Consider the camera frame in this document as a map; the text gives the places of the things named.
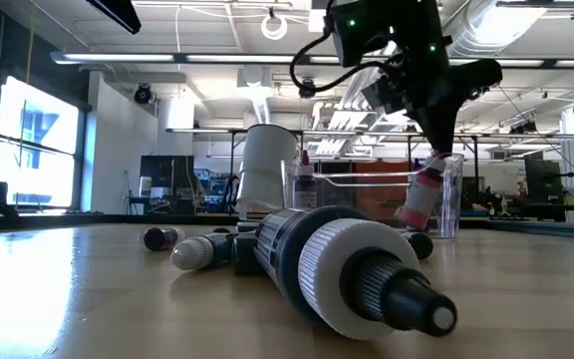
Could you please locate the black aluminium table frame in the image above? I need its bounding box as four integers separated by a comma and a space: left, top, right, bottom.
0, 181, 574, 243

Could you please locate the large black food coloring bottle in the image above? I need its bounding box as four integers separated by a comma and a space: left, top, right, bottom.
254, 204, 459, 342

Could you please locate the long ceiling light strip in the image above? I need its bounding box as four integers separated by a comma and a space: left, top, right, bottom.
50, 49, 574, 70

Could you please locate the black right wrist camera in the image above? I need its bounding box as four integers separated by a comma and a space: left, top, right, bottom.
329, 0, 399, 69

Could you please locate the black equipment stand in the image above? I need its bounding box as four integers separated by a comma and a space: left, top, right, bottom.
523, 149, 574, 224

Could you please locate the silver ventilation duct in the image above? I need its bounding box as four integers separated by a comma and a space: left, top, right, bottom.
445, 0, 552, 59

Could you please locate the white ceiling air vent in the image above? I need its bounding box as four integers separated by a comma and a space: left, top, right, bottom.
236, 64, 279, 126

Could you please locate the black monitor screen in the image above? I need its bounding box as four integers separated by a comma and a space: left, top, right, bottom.
140, 155, 196, 200

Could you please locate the large window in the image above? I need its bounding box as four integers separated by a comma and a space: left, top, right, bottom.
0, 74, 88, 213

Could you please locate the clear plastic bin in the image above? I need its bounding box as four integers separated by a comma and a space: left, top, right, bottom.
280, 153, 465, 239

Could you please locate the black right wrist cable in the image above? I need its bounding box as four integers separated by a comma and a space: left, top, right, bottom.
289, 29, 408, 99

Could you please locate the large red food coloring bottle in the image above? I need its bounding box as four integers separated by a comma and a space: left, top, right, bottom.
395, 154, 450, 232

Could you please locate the white cylindrical cup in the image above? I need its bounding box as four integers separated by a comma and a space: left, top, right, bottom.
235, 123, 300, 221

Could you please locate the large purple food coloring bottle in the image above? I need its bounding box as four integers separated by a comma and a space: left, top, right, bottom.
293, 149, 319, 210

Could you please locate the white coiled cable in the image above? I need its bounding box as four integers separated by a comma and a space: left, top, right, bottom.
259, 12, 290, 42

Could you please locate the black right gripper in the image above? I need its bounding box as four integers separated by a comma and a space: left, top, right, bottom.
360, 53, 504, 155

